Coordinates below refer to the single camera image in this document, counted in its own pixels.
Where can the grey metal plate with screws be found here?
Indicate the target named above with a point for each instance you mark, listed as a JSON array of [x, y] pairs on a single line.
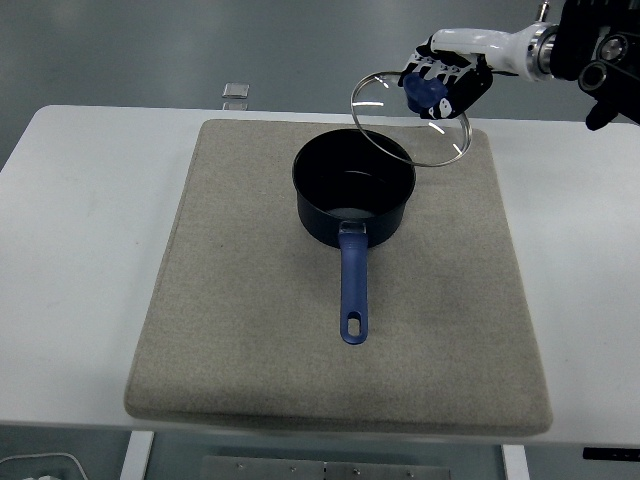
[[325, 470]]

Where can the beige fabric mat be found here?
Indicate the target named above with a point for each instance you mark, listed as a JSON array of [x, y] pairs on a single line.
[[340, 300]]

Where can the small silver floor plate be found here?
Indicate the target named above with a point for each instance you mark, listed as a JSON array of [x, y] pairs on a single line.
[[235, 90]]

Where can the glass pot lid blue knob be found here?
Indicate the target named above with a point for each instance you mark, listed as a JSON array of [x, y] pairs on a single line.
[[422, 92]]

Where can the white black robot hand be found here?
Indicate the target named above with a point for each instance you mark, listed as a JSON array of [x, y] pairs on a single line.
[[470, 55]]

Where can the black bar under table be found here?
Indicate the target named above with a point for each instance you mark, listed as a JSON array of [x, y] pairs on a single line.
[[611, 453]]

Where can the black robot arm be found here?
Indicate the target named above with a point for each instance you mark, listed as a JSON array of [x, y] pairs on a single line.
[[595, 50]]

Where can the white table leg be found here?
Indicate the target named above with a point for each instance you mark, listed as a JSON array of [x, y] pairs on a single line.
[[136, 455], [516, 462]]

